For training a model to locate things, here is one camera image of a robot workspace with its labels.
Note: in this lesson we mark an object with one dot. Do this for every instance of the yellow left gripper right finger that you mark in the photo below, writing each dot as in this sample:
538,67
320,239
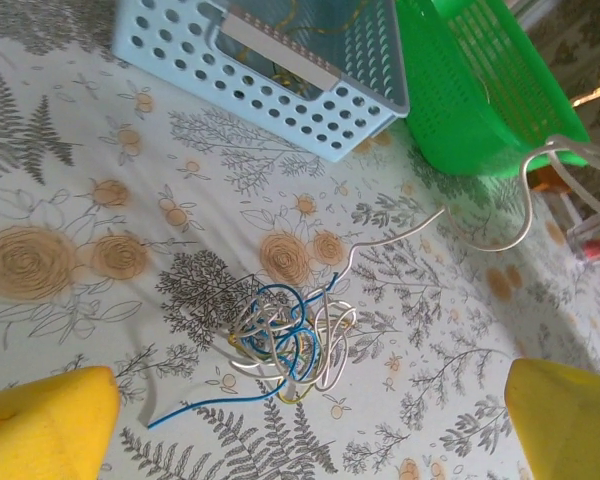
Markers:
570,425

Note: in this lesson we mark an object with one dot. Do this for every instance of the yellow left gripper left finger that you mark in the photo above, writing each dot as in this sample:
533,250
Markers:
40,430

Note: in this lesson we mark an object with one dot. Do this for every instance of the floral print tablecloth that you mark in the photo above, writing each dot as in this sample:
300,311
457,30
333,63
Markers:
130,300

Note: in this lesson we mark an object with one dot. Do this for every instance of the green plastic mesh basket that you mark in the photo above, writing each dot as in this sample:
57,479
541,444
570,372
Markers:
460,100

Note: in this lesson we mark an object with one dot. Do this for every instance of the light blue perforated basket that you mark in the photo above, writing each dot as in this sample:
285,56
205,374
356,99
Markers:
190,45

